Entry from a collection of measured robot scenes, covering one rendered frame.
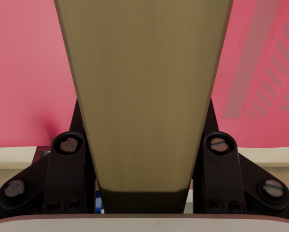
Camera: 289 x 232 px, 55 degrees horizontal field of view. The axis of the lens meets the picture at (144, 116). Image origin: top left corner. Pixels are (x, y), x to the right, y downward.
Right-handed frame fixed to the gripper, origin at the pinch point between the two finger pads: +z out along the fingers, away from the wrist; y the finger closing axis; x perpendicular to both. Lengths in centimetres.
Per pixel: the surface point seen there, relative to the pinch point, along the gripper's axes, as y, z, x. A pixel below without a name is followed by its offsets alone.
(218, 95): 7.9, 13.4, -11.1
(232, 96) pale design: 9.4, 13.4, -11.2
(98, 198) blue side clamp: -6.0, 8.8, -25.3
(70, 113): -8.3, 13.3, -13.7
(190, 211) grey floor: 45, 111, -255
